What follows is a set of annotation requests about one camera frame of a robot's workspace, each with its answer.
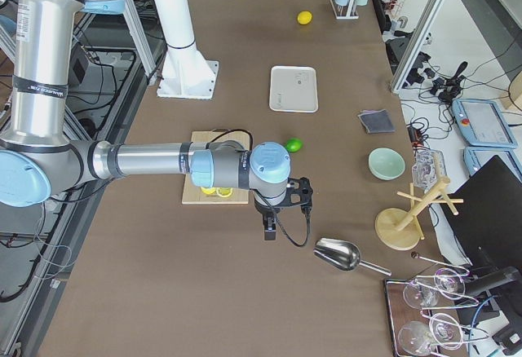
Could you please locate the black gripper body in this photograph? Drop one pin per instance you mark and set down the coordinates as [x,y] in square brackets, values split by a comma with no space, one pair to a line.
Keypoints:
[264,210]

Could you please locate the bamboo cutting board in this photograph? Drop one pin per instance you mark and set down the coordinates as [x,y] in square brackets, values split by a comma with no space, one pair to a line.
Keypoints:
[192,195]

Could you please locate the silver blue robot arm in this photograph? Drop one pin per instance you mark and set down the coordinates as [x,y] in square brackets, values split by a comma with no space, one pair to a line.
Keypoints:
[38,161]

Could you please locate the aluminium frame post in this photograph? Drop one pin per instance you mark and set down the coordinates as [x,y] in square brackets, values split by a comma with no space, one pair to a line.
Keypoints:
[427,18]

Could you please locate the wooden mug tree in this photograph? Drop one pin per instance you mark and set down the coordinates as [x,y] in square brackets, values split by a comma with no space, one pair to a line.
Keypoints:
[400,229]

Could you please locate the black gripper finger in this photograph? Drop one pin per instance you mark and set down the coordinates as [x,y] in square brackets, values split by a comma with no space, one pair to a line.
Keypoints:
[269,227]

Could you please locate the clear glass dish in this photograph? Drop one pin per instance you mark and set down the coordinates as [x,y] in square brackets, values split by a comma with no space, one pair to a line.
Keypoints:
[428,167]

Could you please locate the wine glass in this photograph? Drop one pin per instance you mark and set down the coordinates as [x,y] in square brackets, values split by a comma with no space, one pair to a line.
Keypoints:
[449,283]
[419,294]

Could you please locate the mint green bowl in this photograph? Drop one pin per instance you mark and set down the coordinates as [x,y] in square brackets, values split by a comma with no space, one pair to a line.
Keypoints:
[386,163]

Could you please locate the cream rabbit tray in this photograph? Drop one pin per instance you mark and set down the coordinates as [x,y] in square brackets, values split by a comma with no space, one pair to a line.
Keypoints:
[293,89]

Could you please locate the yellow lemon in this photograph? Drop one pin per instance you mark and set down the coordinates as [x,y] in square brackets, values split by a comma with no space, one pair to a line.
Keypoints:
[304,17]

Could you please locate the lemon slice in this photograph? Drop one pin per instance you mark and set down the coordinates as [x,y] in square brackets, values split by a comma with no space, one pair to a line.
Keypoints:
[224,192]
[208,190]

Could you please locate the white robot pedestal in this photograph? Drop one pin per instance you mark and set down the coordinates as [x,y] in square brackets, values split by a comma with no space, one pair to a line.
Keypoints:
[186,74]

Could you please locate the metal scoop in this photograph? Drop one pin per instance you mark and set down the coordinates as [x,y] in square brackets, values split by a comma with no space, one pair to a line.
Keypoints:
[344,255]

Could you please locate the green lime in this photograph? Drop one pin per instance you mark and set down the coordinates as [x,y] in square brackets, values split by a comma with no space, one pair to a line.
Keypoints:
[293,145]

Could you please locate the black monitor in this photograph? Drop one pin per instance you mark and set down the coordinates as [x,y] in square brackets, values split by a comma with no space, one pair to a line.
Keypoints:
[488,224]

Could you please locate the blue teach pendant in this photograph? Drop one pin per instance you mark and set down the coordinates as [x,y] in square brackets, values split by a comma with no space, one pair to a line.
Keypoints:
[476,157]
[481,123]

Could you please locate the grey folded cloth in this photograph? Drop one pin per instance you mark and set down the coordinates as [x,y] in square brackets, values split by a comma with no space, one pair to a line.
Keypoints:
[376,121]

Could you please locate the white cup rack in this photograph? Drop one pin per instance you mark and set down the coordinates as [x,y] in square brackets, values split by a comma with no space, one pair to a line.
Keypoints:
[348,12]

